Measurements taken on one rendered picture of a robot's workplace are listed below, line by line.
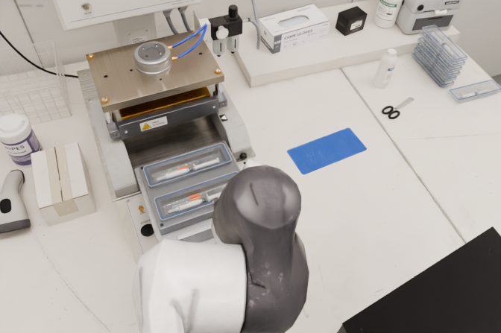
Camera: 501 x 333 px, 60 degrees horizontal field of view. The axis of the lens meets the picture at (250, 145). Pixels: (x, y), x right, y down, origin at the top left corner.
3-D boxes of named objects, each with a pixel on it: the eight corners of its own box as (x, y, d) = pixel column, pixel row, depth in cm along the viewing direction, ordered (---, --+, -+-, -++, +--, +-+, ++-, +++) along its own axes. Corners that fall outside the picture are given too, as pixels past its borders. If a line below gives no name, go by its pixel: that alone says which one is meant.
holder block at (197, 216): (139, 173, 95) (138, 166, 93) (224, 147, 101) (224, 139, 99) (161, 235, 86) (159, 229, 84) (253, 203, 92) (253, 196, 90)
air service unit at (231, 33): (197, 56, 121) (194, 10, 109) (245, 44, 125) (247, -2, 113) (203, 67, 118) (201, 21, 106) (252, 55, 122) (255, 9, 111)
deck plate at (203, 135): (77, 73, 122) (76, 70, 121) (194, 45, 132) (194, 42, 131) (112, 203, 96) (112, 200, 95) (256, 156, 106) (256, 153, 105)
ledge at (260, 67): (224, 35, 163) (224, 24, 160) (413, 1, 184) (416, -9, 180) (250, 87, 146) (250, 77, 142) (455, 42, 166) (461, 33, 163)
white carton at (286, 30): (256, 35, 157) (257, 17, 151) (309, 20, 164) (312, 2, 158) (272, 54, 150) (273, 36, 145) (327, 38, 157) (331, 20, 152)
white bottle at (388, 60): (370, 86, 149) (382, 53, 137) (375, 77, 151) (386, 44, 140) (385, 91, 147) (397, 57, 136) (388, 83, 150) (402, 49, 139)
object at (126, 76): (89, 68, 109) (76, 24, 99) (206, 40, 118) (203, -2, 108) (110, 135, 95) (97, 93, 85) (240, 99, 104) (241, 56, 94)
